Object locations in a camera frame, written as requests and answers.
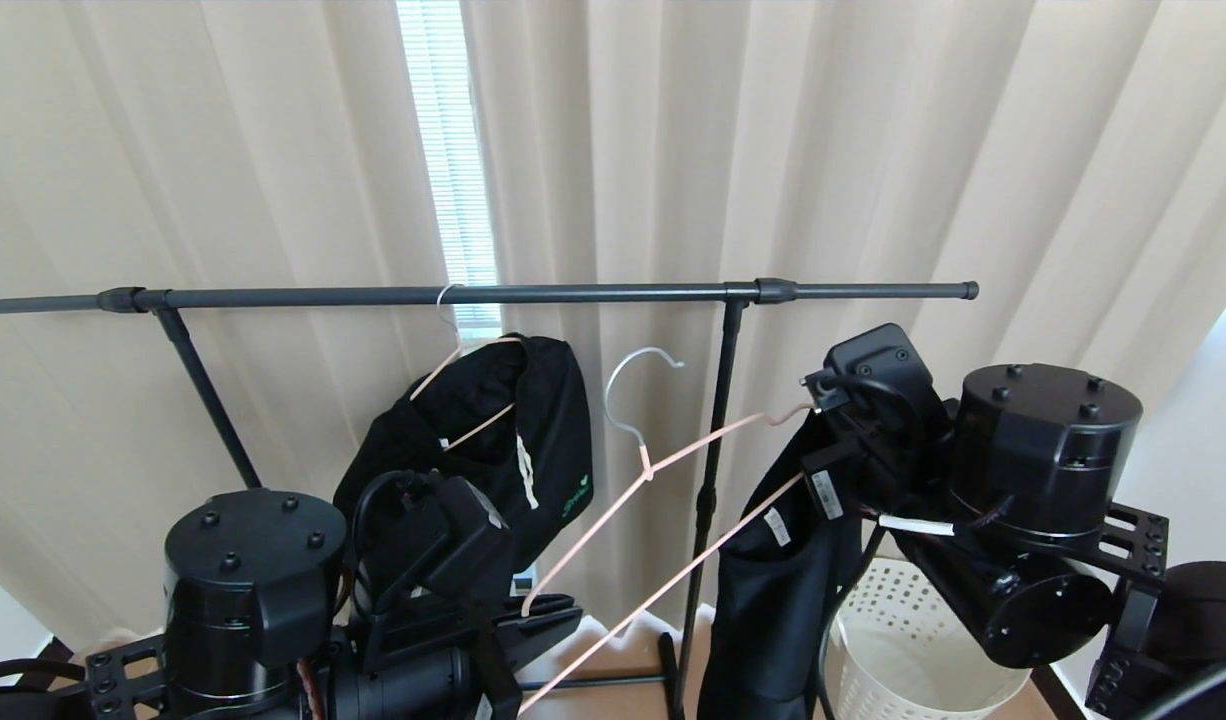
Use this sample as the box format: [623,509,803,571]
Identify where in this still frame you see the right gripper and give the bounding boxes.
[801,430,949,521]

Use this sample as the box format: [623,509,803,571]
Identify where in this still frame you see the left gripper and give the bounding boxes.
[328,615,524,720]

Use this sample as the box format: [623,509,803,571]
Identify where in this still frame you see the black garment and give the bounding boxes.
[698,410,874,720]

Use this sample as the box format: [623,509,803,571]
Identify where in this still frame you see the pink clothes hanger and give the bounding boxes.
[518,347,816,717]
[410,283,524,451]

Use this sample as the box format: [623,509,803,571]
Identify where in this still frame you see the black shorts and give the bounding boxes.
[333,335,594,591]

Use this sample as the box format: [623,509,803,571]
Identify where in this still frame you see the white laundry basket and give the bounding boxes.
[823,557,1034,720]

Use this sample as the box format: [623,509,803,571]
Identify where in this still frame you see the black clothes rack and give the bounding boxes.
[0,278,980,720]

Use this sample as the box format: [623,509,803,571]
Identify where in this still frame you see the beige curtain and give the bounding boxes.
[0,0,509,641]
[461,0,1226,641]

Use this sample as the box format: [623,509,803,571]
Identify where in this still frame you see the window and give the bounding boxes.
[395,0,539,591]

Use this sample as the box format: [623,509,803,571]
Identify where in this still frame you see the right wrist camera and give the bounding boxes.
[803,322,952,471]

